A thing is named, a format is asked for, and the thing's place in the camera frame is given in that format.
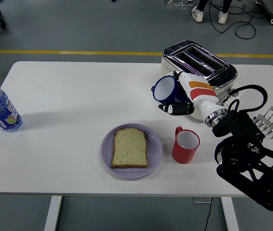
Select purple plate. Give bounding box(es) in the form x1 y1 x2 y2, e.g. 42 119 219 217
100 123 163 179

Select grey bracket under table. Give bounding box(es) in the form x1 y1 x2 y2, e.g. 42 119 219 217
193 197 213 204

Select slice of toast bread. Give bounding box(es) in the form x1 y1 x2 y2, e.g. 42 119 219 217
111 128 149 169

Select blue enamel cup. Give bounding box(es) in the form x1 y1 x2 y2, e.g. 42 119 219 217
150 75 192 105

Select white table leg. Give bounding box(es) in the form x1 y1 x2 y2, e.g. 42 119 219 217
44 196 63 231
220 196 240 231

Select person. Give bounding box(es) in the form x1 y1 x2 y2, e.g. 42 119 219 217
191 0 233 25

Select metal toast rack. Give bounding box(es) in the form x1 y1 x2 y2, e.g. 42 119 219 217
253 106 273 140

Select cream and chrome toaster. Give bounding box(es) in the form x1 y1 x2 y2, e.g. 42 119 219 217
160 40 238 123

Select red enamel cup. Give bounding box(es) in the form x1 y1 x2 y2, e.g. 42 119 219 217
172 126 201 165

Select plastic bottle with blue cap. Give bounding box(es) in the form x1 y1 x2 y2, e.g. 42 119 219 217
0 77 23 132

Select white floor cables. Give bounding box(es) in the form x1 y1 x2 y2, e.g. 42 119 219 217
164 0 194 9

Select black floor cable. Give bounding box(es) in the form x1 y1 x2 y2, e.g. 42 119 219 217
208 0 273 40

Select white paper sheet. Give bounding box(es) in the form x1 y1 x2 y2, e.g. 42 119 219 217
225 82 248 108

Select yellow floor tape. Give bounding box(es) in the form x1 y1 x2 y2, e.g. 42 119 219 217
0 50 273 59

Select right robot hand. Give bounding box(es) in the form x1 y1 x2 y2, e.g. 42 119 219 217
157 71 226 119

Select black cable under table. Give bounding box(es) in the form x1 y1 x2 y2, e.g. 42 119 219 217
203 197 213 231

